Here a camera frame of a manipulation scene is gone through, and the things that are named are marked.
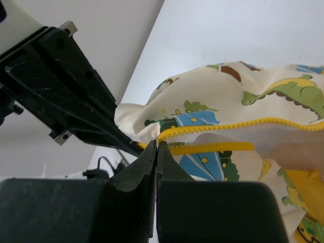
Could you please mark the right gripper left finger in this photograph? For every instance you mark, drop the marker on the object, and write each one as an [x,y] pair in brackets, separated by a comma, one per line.
[119,209]

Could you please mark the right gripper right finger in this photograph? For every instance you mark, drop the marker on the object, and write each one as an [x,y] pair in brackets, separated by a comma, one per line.
[213,193]

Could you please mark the yellow and cream baby jacket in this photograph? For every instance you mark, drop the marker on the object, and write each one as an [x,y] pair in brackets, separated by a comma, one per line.
[235,122]

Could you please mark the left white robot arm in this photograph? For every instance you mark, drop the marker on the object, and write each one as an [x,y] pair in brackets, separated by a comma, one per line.
[16,25]

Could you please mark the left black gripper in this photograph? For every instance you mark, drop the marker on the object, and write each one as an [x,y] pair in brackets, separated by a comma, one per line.
[51,47]

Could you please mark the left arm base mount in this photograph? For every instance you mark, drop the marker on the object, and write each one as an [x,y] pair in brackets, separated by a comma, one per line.
[107,158]

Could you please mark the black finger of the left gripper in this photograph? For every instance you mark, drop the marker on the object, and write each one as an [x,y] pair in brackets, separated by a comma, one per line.
[65,103]

